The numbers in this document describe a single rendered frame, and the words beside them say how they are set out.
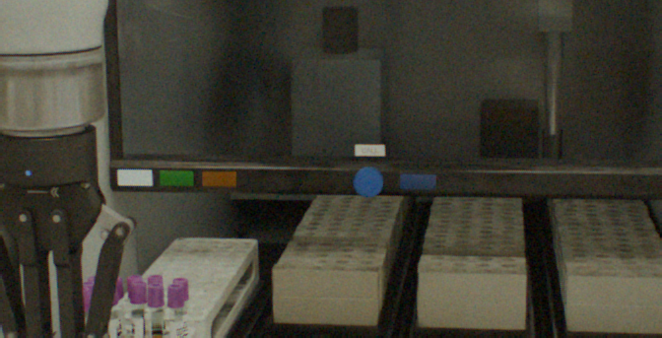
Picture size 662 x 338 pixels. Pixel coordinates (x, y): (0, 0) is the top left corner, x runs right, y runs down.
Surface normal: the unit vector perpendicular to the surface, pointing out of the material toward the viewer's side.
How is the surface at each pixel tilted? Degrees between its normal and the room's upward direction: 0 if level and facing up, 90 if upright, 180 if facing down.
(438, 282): 90
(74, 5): 95
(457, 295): 90
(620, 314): 90
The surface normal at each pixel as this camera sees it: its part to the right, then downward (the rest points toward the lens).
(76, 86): 0.72, 0.13
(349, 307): -0.12, 0.20
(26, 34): 0.04, 0.38
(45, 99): 0.25, 0.19
